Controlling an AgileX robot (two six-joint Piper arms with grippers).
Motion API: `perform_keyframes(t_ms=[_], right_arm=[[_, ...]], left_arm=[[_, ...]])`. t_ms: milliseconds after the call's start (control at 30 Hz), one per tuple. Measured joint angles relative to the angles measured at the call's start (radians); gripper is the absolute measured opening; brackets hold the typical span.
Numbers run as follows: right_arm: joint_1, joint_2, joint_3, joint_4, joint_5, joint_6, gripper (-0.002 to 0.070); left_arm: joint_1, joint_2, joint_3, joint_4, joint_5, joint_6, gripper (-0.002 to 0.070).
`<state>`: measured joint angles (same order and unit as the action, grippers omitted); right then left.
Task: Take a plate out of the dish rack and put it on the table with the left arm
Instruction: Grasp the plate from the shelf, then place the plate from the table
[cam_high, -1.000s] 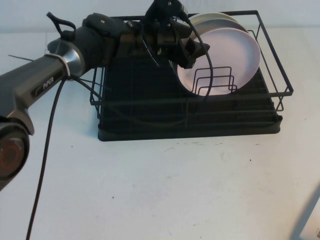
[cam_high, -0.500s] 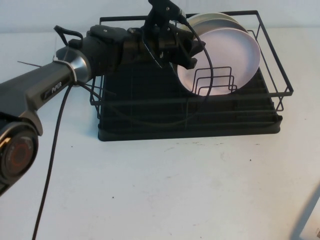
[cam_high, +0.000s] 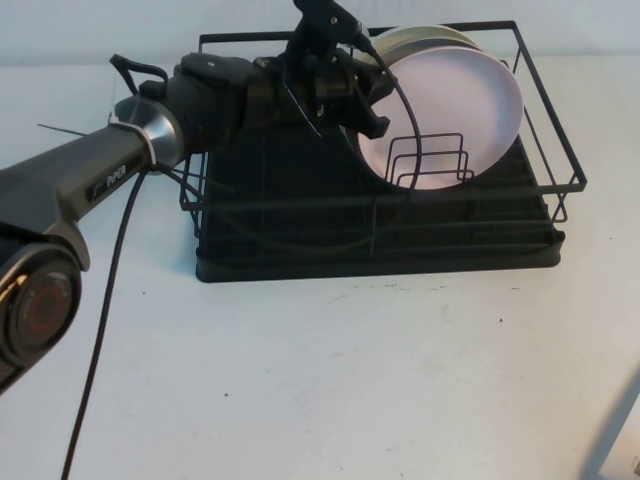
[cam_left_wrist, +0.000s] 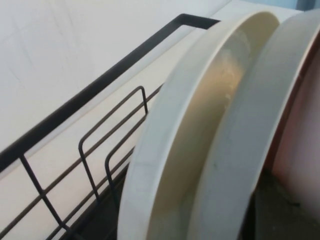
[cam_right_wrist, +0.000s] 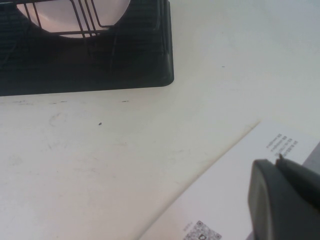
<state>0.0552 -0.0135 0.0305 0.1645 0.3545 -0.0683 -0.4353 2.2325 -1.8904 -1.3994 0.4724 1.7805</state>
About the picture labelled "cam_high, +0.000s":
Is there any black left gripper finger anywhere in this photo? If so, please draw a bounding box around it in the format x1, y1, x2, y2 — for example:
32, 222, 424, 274
343, 91, 392, 142
367, 68, 399, 104

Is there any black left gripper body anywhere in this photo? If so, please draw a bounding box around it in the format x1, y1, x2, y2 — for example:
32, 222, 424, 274
247, 46, 374, 137

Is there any pink round plate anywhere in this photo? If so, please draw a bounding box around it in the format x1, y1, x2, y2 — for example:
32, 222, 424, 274
356, 46, 526, 194

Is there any olive green plate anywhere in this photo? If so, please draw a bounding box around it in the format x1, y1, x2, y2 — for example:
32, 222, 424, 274
371, 24, 469, 57

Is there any cream plate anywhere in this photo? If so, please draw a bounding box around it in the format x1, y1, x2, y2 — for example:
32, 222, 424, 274
384, 35, 485, 65

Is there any black plastic drain tray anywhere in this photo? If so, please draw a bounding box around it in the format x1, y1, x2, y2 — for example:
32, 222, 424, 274
193, 124, 564, 284

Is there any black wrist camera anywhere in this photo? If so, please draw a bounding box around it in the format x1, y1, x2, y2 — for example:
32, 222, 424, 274
291, 0, 372, 52

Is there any short black cable loop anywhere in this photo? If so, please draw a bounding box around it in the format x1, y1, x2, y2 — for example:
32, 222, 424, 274
109, 53, 170, 97

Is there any black wire dish rack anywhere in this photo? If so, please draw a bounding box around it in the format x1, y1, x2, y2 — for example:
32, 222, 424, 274
177, 19, 588, 254

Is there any long black camera cable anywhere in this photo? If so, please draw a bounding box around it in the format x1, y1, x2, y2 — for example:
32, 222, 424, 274
59, 33, 427, 480

